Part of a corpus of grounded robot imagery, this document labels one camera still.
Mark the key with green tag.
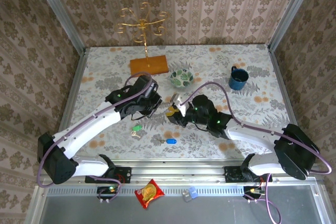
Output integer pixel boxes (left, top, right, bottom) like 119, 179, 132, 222
130, 124, 142, 140

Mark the green leaf pattern bowl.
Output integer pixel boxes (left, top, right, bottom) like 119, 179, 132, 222
169, 68, 194, 89

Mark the dark blue mug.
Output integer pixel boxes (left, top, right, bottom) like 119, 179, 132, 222
227, 66, 249, 90

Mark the red snack packet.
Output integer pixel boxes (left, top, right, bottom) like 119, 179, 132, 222
134, 178, 165, 209

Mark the left small circuit board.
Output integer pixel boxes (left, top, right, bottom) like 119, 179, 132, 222
97, 186, 122, 200

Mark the grey metal plate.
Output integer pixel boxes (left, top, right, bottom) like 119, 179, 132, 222
25, 184, 330, 224

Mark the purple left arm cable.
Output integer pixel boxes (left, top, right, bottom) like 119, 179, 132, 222
36, 72, 154, 188

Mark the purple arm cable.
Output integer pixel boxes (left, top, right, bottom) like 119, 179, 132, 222
182, 81, 333, 175
36, 72, 154, 188

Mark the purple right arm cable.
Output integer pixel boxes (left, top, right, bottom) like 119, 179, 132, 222
182, 81, 333, 175

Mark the gold wire stand wooden base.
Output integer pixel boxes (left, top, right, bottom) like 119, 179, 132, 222
114, 1, 169, 78

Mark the aluminium front rail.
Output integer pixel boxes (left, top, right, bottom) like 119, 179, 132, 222
51, 157, 323, 185

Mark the aluminium left table rail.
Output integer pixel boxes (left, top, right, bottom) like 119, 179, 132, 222
51, 48, 89, 158

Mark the aluminium table rail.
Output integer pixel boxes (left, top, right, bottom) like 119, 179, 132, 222
267, 45, 296, 127
51, 48, 89, 158

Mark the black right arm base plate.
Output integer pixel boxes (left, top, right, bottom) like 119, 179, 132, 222
224, 166, 273, 183

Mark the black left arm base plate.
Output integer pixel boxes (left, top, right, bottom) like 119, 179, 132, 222
85, 166, 132, 184

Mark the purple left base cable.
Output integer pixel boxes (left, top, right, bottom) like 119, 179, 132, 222
89, 177, 123, 204

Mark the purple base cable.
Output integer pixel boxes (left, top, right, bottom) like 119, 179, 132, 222
245, 173, 284, 224
89, 177, 123, 204

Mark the aluminium right table rail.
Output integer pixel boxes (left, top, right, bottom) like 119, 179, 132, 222
267, 45, 296, 127

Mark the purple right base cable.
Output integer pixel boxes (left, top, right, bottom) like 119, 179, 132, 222
245, 173, 284, 224

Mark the perforated grey cable duct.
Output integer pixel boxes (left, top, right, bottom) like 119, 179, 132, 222
43, 185, 249, 196

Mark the aluminium left frame post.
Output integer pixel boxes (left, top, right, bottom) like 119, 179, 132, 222
29, 0, 87, 55

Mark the aluminium frame post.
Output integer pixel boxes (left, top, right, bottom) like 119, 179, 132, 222
267, 0, 320, 51
29, 0, 87, 55

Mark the aluminium right frame post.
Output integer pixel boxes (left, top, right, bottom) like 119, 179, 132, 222
267, 0, 320, 51

